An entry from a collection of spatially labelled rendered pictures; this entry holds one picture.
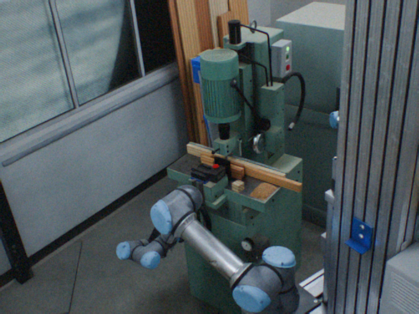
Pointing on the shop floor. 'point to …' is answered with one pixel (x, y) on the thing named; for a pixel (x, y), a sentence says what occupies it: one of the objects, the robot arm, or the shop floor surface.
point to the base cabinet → (291, 221)
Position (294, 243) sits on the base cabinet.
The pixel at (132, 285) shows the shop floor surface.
